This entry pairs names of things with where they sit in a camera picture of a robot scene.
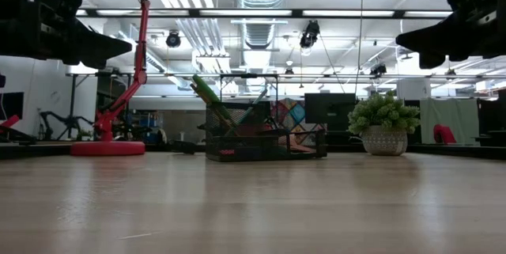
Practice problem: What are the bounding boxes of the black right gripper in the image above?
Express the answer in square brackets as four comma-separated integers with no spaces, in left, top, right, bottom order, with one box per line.
[395,0,506,70]

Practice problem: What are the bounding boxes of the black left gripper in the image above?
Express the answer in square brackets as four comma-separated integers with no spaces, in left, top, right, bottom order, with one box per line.
[0,0,134,70]

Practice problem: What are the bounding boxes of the green handled scissors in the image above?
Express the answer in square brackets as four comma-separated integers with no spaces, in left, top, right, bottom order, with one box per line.
[190,74,234,128]

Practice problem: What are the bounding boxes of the black mesh desk organizer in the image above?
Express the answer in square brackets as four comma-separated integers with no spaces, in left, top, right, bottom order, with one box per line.
[204,100,329,164]

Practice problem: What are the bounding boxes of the green fabric panel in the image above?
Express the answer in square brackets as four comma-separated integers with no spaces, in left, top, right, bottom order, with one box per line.
[419,97,480,145]

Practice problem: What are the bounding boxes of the black ceiling spotlight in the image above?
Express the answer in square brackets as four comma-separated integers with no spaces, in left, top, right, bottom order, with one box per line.
[299,19,321,48]
[165,30,182,48]

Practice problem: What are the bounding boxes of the red chair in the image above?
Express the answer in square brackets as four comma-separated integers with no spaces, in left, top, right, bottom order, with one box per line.
[432,123,458,145]

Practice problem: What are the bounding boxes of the potted green plant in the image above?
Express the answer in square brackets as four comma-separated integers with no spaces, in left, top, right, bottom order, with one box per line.
[346,90,421,157]

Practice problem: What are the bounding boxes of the red desk lamp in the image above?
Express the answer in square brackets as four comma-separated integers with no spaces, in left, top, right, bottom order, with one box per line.
[70,0,161,157]

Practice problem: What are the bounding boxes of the black monitor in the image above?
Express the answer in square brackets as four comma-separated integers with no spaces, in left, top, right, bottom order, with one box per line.
[304,93,357,131]

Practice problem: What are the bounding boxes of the colourful patchwork panel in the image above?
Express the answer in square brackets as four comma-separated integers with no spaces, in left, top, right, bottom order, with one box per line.
[270,98,328,146]

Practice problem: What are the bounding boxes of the black overhead frame bar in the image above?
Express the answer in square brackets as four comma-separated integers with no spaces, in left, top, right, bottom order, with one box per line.
[77,7,454,20]

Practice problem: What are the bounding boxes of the black wall screen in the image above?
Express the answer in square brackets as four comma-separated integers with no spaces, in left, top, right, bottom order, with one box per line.
[0,91,25,120]

